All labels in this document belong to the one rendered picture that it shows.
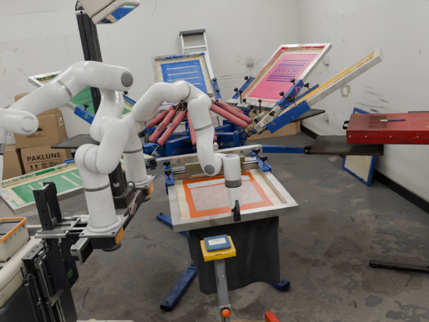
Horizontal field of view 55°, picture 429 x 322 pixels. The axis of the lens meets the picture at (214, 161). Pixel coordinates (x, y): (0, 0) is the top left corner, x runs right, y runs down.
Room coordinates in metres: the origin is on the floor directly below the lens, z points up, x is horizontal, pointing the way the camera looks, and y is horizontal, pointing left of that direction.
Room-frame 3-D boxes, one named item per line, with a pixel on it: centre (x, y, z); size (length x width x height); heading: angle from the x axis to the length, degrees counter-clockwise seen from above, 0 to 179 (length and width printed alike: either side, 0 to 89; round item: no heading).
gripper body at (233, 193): (1.69, -0.07, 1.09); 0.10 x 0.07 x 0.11; 7
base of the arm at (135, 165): (1.84, 0.39, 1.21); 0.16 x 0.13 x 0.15; 82
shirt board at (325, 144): (2.84, -0.52, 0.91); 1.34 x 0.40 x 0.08; 67
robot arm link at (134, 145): (1.85, 0.37, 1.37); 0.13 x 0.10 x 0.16; 161
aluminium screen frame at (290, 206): (2.06, -0.03, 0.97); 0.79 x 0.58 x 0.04; 7
